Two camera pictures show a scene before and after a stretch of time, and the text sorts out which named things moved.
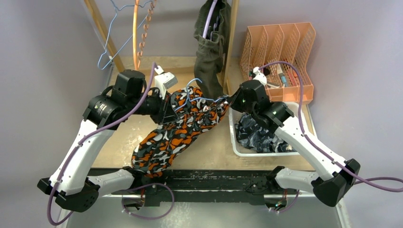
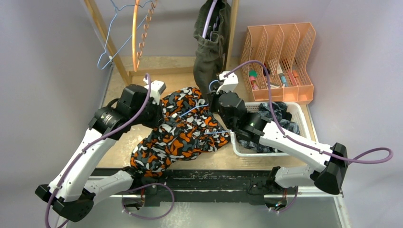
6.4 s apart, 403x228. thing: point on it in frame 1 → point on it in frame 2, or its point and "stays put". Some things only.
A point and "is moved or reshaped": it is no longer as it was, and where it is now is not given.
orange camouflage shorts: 190,114 is moved or reshaped
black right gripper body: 238,103 → 214,103
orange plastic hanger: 137,52 stays put
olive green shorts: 209,50 stays put
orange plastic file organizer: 292,42 stays put
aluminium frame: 209,211 stays put
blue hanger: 188,99 → 205,105
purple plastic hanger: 207,24 stays put
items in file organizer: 284,82 stays put
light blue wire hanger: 135,5 → 108,40
